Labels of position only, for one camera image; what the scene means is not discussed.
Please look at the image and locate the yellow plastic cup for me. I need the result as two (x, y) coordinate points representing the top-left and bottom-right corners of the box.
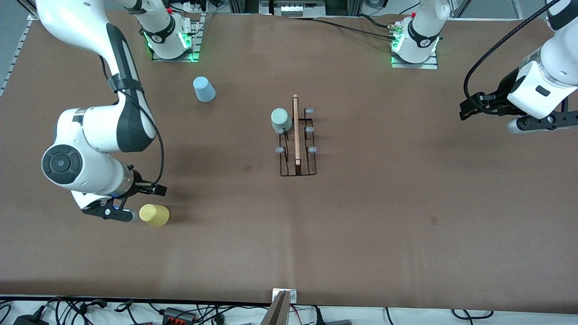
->
(139, 204), (170, 227)

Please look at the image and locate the pale green plastic cup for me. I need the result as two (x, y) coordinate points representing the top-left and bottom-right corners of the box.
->
(271, 108), (293, 134)

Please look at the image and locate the black wire cup holder rack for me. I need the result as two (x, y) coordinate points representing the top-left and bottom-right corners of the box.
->
(275, 94), (317, 177)

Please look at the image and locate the light blue plastic cup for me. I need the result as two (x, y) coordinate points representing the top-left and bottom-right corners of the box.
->
(193, 76), (216, 103)

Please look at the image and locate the orange black connector block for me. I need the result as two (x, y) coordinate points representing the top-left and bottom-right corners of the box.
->
(162, 307), (198, 324)

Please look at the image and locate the black power adapter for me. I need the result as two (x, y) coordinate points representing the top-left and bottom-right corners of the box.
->
(13, 314), (49, 325)

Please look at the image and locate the large paper table cover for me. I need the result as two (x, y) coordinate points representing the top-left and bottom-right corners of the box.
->
(0, 9), (578, 314)

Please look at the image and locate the aluminium profile bar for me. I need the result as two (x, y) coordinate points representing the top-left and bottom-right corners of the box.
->
(260, 291), (292, 325)

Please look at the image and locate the white electronics box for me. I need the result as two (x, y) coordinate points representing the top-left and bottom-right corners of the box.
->
(260, 0), (326, 18)

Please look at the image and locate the black plug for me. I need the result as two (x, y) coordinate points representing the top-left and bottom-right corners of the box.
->
(312, 306), (353, 325)

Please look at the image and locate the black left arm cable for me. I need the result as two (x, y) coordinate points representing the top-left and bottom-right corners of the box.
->
(464, 0), (560, 116)

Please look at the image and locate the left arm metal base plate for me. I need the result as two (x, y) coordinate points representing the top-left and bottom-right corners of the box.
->
(391, 45), (439, 70)

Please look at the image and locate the tangled black cable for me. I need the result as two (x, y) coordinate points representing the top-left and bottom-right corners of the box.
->
(45, 296), (111, 325)

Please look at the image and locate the thick black table cable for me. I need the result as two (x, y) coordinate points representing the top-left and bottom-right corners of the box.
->
(354, 13), (393, 30)

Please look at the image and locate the thin black table cable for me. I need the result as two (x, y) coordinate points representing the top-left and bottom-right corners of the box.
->
(289, 16), (400, 41)

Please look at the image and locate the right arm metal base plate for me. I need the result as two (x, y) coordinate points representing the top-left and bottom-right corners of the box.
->
(151, 13), (202, 62)

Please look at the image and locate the perforated aluminium rail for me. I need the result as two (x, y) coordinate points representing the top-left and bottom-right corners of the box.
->
(0, 20), (31, 98)

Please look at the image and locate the white metal bracket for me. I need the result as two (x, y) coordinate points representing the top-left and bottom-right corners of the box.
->
(272, 288), (298, 304)

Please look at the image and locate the metal corner bracket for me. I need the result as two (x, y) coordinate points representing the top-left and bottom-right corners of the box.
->
(18, 0), (40, 22)

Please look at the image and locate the looped black cable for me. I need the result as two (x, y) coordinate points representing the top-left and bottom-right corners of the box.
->
(452, 308), (494, 320)

